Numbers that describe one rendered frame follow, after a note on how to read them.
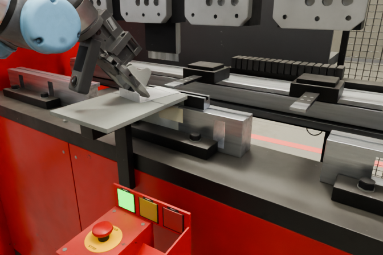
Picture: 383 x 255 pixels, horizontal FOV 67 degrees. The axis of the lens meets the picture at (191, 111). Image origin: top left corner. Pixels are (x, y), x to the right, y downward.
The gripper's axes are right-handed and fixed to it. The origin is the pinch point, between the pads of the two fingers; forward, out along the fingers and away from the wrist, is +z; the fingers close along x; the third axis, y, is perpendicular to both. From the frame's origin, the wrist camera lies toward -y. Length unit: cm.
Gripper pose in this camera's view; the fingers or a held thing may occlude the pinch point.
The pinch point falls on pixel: (136, 93)
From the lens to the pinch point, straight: 72.8
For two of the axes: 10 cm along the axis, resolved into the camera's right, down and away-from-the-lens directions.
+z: 4.5, 5.7, 6.9
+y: 5.4, -7.9, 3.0
